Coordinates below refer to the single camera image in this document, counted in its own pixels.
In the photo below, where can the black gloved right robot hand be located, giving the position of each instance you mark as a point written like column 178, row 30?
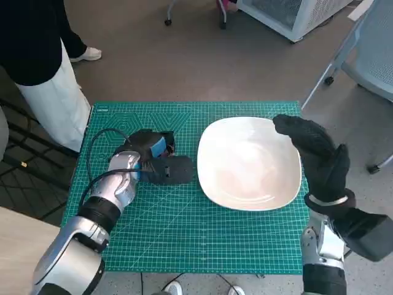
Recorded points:
column 316, row 153

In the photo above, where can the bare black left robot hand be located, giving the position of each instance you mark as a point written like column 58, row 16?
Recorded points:
column 144, row 141

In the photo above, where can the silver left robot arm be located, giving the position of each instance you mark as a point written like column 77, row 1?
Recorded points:
column 86, row 233

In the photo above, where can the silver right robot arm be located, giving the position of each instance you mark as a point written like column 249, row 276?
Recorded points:
column 322, row 249

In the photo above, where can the white square plate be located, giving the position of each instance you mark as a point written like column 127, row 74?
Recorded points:
column 248, row 166

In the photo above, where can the green cutting mat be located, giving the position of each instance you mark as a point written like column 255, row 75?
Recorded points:
column 184, row 227

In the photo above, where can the light blue chair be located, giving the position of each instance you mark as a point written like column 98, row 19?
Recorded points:
column 365, row 52

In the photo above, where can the rolling chair with casters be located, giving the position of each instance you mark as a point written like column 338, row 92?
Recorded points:
column 169, row 10

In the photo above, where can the person at table edge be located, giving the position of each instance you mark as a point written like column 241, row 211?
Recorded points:
column 3, row 132

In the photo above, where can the white mesh cabinet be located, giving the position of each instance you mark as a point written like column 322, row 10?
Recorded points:
column 282, row 13

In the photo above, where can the white shoe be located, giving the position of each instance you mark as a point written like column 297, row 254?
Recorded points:
column 174, row 289
column 236, row 290

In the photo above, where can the white paper sheet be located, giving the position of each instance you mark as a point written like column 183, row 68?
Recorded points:
column 362, row 9

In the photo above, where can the light wooden board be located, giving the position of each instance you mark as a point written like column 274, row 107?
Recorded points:
column 21, row 249

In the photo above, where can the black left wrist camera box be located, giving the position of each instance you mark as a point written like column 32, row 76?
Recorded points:
column 172, row 170

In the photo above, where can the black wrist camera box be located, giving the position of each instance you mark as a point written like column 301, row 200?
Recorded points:
column 172, row 170
column 365, row 233

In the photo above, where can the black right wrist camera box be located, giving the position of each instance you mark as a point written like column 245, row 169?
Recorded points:
column 365, row 233

